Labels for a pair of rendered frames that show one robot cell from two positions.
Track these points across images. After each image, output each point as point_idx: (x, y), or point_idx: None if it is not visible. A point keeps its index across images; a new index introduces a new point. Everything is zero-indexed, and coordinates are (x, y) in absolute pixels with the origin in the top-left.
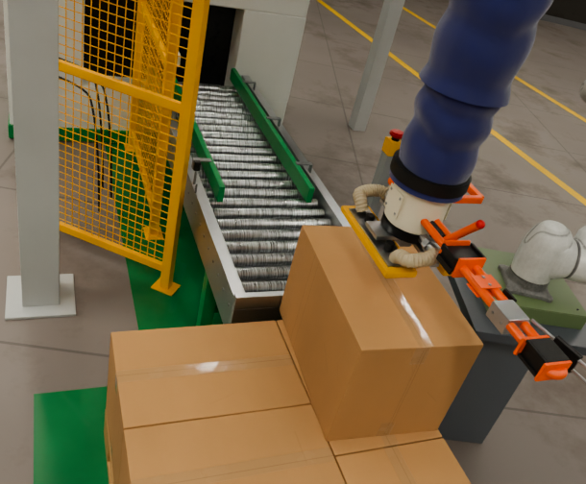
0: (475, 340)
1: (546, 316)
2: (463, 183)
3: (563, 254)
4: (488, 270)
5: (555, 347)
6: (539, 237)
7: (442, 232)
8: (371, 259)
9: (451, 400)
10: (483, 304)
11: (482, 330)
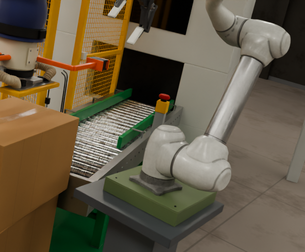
0: (2, 143)
1: (143, 201)
2: (15, 26)
3: (162, 146)
4: (139, 171)
5: None
6: (152, 132)
7: None
8: (21, 113)
9: None
10: None
11: (80, 190)
